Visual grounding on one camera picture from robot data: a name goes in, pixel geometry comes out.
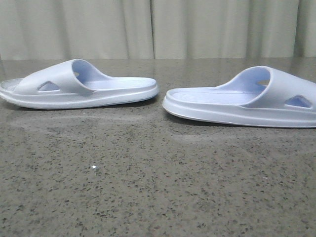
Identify light blue slipper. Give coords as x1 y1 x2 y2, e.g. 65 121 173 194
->
162 66 316 128
0 59 158 110

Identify white pleated curtain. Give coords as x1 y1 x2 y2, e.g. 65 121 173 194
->
0 0 316 60

